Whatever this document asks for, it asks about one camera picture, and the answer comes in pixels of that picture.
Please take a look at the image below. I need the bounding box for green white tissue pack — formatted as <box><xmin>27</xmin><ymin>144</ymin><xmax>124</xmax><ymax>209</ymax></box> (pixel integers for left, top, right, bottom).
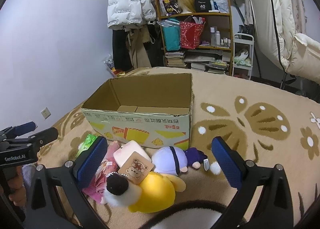
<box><xmin>75</xmin><ymin>134</ymin><xmax>97</xmax><ymax>158</ymax></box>

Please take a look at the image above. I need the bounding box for black box number 40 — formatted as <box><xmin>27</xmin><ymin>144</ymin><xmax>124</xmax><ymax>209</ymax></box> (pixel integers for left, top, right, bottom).
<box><xmin>194</xmin><ymin>0</ymin><xmax>212</xmax><ymax>13</ymax></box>

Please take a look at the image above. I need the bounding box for blonde wig head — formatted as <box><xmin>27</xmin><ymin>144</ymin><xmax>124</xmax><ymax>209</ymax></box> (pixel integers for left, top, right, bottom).
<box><xmin>176</xmin><ymin>0</ymin><xmax>196</xmax><ymax>14</ymax></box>

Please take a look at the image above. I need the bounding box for white utility cart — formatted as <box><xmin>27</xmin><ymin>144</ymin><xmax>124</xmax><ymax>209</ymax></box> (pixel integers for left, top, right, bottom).
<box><xmin>232</xmin><ymin>33</ymin><xmax>254</xmax><ymax>80</ymax></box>

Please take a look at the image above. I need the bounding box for stack of books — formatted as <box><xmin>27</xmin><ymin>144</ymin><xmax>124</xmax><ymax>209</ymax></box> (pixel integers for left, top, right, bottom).
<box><xmin>165</xmin><ymin>51</ymin><xmax>187</xmax><ymax>68</ymax></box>

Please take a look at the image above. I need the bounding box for teal bag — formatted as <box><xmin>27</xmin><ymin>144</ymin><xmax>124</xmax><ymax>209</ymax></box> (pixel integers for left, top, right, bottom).
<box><xmin>161</xmin><ymin>19</ymin><xmax>181</xmax><ymax>51</ymax></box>

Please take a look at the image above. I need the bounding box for white fluffy black pompom plush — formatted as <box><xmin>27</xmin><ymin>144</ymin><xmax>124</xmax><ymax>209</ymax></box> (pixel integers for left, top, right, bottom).
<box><xmin>101</xmin><ymin>172</ymin><xmax>142</xmax><ymax>207</ymax></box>

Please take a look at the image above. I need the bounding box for yellow plush toy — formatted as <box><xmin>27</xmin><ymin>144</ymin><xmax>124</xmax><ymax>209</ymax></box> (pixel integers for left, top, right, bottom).
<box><xmin>128</xmin><ymin>172</ymin><xmax>186</xmax><ymax>213</ymax></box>

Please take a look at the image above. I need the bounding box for open cardboard box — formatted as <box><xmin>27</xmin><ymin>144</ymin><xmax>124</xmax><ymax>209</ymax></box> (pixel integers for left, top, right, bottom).
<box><xmin>81</xmin><ymin>73</ymin><xmax>193</xmax><ymax>150</ymax></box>

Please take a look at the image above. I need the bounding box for pink plastic-wrapped soft item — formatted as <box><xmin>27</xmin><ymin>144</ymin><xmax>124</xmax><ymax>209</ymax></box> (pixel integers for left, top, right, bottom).
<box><xmin>82</xmin><ymin>141</ymin><xmax>120</xmax><ymax>205</ymax></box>

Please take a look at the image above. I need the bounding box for white wall socket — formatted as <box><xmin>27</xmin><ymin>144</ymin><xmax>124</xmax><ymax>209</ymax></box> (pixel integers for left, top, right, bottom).
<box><xmin>41</xmin><ymin>107</ymin><xmax>51</xmax><ymax>120</ymax></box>

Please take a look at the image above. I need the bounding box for wooden bookshelf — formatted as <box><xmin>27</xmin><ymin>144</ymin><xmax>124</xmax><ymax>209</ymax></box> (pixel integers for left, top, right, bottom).
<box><xmin>156</xmin><ymin>0</ymin><xmax>233</xmax><ymax>75</ymax></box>

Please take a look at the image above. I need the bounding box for pink roll cake plush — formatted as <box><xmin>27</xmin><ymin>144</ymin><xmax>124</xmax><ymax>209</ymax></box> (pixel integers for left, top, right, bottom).
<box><xmin>113</xmin><ymin>140</ymin><xmax>151</xmax><ymax>168</ymax></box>

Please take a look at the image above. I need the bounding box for cream hanging duvet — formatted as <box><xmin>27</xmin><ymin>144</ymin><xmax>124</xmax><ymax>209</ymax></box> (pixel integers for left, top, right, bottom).
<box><xmin>250</xmin><ymin>0</ymin><xmax>319</xmax><ymax>83</ymax></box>

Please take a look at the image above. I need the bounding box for red patterned gift bag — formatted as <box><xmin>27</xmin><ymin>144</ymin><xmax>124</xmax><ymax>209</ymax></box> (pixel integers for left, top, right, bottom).
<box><xmin>180</xmin><ymin>16</ymin><xmax>206</xmax><ymax>49</ymax></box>

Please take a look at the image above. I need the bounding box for person's left hand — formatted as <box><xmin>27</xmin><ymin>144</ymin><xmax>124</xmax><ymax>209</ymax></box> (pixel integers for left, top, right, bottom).
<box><xmin>7</xmin><ymin>166</ymin><xmax>27</xmax><ymax>207</ymax></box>

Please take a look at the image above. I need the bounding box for lavender plush doll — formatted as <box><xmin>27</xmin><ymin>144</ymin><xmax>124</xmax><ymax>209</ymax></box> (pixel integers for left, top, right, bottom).
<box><xmin>151</xmin><ymin>146</ymin><xmax>221</xmax><ymax>176</ymax></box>

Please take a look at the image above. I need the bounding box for white puffer jacket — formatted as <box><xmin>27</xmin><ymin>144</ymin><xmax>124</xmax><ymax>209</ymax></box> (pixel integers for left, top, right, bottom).
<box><xmin>107</xmin><ymin>0</ymin><xmax>156</xmax><ymax>31</ymax></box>

